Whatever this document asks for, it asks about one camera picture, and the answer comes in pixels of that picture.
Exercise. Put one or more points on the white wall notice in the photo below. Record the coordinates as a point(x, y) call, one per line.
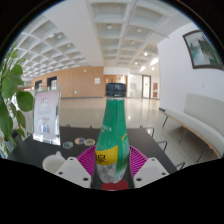
point(97, 80)

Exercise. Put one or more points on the framed landscape painting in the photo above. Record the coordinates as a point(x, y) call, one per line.
point(203, 50)

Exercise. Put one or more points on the clear acrylic sign stand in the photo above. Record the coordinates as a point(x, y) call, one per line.
point(46, 115)

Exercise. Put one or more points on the green leafy potted plant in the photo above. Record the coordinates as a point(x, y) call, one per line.
point(10, 86)

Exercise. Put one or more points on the round printed badge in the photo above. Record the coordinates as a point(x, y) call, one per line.
point(89, 142)
point(79, 140)
point(67, 144)

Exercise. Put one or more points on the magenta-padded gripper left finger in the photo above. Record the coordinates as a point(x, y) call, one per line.
point(71, 170)

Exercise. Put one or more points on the long white bench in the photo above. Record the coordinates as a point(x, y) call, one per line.
point(203, 120)

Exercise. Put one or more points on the green drink bottle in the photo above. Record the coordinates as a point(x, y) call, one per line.
point(115, 133)

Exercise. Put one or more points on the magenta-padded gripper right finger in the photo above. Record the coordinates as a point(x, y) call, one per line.
point(152, 170)

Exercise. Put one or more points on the recessed ceiling lights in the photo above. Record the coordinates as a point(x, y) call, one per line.
point(109, 26)

